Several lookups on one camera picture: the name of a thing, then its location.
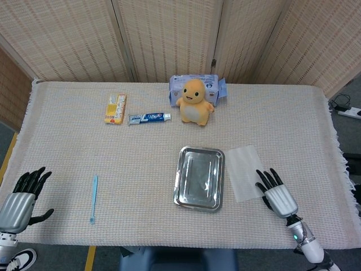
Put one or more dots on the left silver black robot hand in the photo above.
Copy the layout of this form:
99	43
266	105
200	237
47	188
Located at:
17	206

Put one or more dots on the beige woven tablecloth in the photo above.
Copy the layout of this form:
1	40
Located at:
112	158

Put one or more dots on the yellow cardboard box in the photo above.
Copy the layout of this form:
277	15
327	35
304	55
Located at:
115	109

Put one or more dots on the light blue toothbrush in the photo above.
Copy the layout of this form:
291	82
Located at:
94	199

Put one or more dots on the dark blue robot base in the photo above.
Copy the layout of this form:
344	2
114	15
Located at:
180	259

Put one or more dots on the orange plush dinosaur toy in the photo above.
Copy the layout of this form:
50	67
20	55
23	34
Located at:
194	104

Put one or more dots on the white wipe sheet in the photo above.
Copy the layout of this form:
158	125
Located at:
244	172

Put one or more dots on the black floor object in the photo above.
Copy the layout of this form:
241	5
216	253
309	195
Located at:
352	162

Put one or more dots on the blue white toothpaste tube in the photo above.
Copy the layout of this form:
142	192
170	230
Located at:
150	117

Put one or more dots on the beige woven folding screen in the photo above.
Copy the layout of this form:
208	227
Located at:
70	36

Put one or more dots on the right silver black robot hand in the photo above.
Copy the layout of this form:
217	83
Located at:
280	201

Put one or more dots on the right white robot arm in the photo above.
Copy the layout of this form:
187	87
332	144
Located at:
307	242

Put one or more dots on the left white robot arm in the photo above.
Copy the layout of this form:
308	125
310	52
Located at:
7	245

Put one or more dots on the lavender wet wipes pack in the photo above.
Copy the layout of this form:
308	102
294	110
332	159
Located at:
214	87

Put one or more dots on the stainless steel tray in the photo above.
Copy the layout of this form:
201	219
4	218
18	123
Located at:
199	178

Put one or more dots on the white black sneaker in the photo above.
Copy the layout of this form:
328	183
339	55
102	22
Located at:
22	258

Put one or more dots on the white power strip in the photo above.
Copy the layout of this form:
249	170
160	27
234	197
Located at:
349	113

